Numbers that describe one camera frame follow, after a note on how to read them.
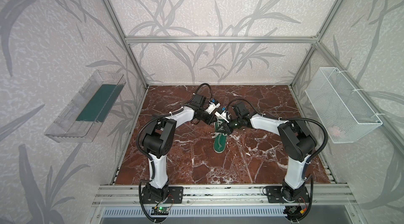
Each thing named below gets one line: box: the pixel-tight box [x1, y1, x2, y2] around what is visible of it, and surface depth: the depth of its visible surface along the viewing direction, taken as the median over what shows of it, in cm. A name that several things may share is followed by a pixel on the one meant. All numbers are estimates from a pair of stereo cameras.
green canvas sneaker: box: [213, 118, 227, 154], surface depth 90 cm
